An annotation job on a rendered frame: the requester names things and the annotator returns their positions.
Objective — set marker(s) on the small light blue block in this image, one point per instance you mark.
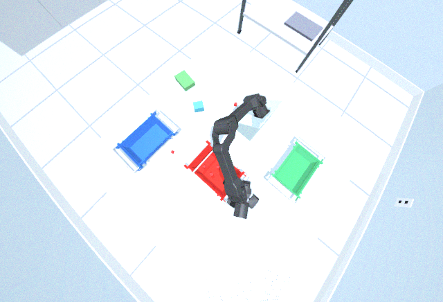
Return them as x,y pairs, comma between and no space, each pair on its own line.
198,106

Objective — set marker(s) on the light green rectangular block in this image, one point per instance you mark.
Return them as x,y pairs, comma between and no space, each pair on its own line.
184,80

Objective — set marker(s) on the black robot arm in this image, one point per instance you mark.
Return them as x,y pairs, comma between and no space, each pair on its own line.
238,191

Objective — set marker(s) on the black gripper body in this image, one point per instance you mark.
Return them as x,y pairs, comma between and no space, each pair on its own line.
253,201

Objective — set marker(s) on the red translucent plastic tray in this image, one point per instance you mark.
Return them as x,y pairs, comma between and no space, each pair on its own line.
216,181

